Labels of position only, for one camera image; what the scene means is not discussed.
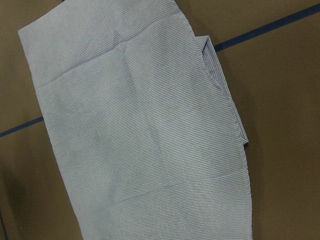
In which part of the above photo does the blue striped button shirt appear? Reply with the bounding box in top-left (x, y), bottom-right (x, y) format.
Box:
top-left (18, 0), bottom-right (253, 240)

